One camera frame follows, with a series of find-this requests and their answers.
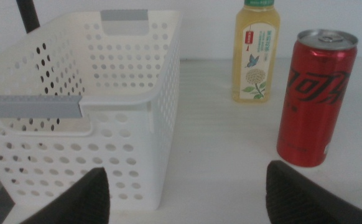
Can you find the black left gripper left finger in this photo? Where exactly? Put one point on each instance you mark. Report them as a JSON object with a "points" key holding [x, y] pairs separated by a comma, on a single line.
{"points": [[87, 199]]}

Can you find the black pole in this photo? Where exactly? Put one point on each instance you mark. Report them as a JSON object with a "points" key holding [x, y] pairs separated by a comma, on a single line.
{"points": [[28, 15]]}

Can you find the yellow tea bottle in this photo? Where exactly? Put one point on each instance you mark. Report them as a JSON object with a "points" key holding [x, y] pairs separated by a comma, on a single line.
{"points": [[255, 46]]}

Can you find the white perforated plastic basket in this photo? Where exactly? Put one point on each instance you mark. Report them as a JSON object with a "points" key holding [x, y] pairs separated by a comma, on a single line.
{"points": [[131, 124]]}

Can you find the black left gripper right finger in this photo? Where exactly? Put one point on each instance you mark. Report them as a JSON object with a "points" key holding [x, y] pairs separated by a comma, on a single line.
{"points": [[293, 199]]}

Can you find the red cola can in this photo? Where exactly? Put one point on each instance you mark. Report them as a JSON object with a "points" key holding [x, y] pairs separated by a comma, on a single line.
{"points": [[314, 124]]}

